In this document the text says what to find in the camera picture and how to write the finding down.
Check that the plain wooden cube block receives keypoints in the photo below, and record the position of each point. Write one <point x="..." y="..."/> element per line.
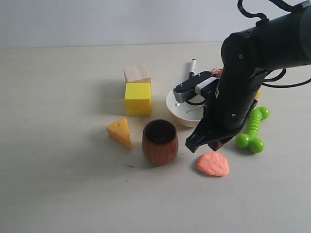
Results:
<point x="137" y="74"/>

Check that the yellow lemon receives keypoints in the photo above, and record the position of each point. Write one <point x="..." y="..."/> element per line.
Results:
<point x="257" y="95"/>

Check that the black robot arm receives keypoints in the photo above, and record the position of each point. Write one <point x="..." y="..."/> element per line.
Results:
<point x="249" y="57"/>

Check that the green bone dog toy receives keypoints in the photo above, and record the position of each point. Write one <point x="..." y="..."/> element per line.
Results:
<point x="251" y="139"/>

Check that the yellow cube block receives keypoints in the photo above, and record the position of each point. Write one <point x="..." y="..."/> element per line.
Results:
<point x="138" y="98"/>

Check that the yellow cheese wedge toy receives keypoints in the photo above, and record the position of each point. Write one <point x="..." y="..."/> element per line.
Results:
<point x="120" y="132"/>

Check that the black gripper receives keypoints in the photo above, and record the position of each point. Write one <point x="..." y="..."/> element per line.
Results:
<point x="226" y="113"/>

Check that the white ceramic bowl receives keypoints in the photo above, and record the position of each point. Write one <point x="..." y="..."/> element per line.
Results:
<point x="185" y="114"/>

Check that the pink toy cupcake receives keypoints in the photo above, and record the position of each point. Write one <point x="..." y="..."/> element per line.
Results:
<point x="217" y="71"/>

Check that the black and white marker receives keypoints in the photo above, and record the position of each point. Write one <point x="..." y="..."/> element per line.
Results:
<point x="192" y="68"/>

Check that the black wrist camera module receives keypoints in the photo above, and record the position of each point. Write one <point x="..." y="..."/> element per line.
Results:
<point x="200" y="84"/>

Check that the orange toy piece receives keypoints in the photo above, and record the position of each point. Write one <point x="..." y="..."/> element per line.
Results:
<point x="214" y="164"/>

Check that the brown wooden cup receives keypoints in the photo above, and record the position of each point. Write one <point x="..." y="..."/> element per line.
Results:
<point x="160" y="142"/>

